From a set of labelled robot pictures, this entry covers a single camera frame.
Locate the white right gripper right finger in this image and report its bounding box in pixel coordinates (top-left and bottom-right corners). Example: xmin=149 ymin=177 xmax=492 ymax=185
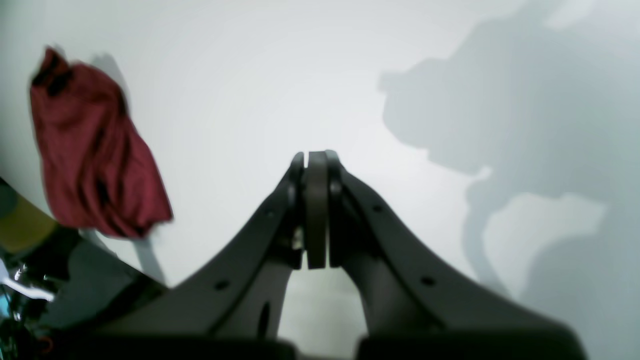
xmin=324 ymin=150 xmax=586 ymax=360

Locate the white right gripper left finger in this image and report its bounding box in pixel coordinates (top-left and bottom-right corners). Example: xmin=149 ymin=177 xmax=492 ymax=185
xmin=65 ymin=152 xmax=305 ymax=360

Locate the dark red long-sleeve shirt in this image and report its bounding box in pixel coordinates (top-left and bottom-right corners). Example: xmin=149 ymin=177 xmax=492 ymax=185
xmin=29 ymin=47 xmax=174 ymax=239

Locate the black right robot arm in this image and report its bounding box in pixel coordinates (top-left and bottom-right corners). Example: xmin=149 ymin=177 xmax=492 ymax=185
xmin=1 ymin=150 xmax=586 ymax=360

